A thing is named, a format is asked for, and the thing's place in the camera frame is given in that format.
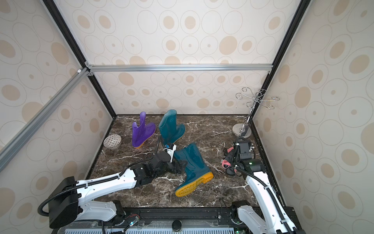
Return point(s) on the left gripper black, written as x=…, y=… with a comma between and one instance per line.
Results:
x=177, y=168

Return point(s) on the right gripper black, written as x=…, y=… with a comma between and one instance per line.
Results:
x=231, y=162

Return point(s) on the pink cloth black trim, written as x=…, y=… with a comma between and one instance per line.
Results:
x=230, y=160

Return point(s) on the teal rubber boot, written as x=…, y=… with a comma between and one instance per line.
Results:
x=169, y=129
x=196, y=170

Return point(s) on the purple rubber boot yellow sole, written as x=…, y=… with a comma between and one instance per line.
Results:
x=142, y=132

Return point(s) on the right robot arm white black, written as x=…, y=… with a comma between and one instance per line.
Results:
x=274, y=219

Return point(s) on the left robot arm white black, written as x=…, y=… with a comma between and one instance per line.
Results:
x=76, y=200

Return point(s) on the chrome hook stand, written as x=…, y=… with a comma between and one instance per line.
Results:
x=254, y=99

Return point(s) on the patterned white bowl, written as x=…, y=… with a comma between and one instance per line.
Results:
x=112, y=141

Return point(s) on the horizontal aluminium bar back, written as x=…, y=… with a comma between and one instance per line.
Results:
x=181, y=68

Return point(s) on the diagonal aluminium bar left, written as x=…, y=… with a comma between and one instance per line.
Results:
x=24, y=135

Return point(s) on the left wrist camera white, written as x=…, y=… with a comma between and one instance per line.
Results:
x=170, y=149

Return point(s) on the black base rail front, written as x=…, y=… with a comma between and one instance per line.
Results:
x=164, y=221

